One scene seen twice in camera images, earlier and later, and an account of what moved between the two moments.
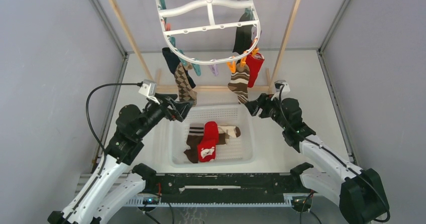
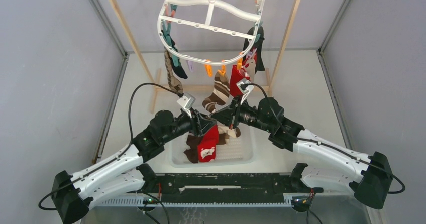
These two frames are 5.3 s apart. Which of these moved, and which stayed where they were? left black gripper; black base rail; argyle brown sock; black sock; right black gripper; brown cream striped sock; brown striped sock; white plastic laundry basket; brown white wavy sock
Moved: black sock; argyle brown sock; left black gripper; brown white wavy sock; right black gripper
Stayed: black base rail; white plastic laundry basket; brown striped sock; brown cream striped sock
